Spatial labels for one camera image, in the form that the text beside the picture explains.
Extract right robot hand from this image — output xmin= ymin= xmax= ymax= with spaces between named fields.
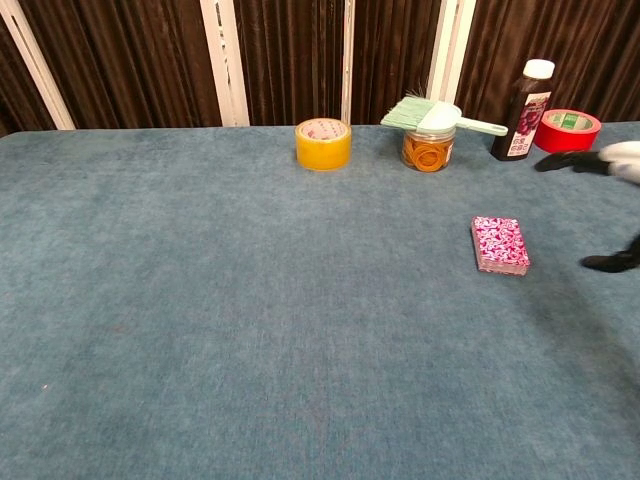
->
xmin=533 ymin=141 xmax=640 ymax=274

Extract mint green hand brush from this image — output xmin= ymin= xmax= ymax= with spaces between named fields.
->
xmin=379 ymin=89 xmax=509 ymax=138

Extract red tape roll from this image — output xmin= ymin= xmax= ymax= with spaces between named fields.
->
xmin=533 ymin=108 xmax=603 ymax=155

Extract dark bottle with white cap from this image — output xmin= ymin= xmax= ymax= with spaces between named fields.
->
xmin=490 ymin=58 xmax=556 ymax=162

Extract clear jar of rubber bands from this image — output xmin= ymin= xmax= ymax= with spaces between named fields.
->
xmin=402 ymin=124 xmax=457 ymax=175

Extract thin white pole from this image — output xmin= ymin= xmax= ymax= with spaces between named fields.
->
xmin=341 ymin=0 xmax=357 ymax=126

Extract yellow tape roll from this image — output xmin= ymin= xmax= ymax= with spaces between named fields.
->
xmin=294 ymin=117 xmax=353 ymax=173

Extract blue felt table cover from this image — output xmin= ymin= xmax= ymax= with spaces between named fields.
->
xmin=0 ymin=121 xmax=640 ymax=480

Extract dark brown pleated curtain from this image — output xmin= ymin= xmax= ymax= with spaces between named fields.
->
xmin=0 ymin=0 xmax=640 ymax=132

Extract white frame post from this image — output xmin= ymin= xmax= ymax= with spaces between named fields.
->
xmin=428 ymin=0 xmax=477 ymax=107
xmin=0 ymin=0 xmax=77 ymax=131
xmin=199 ymin=0 xmax=251 ymax=128

